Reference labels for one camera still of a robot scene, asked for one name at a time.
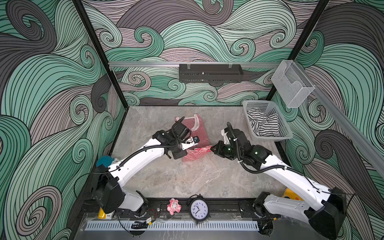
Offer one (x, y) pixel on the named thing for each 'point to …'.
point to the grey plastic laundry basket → (269, 107)
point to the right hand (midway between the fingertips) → (210, 149)
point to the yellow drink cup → (101, 214)
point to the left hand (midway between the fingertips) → (181, 146)
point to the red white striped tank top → (198, 129)
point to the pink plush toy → (173, 206)
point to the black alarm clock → (199, 208)
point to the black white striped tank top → (262, 124)
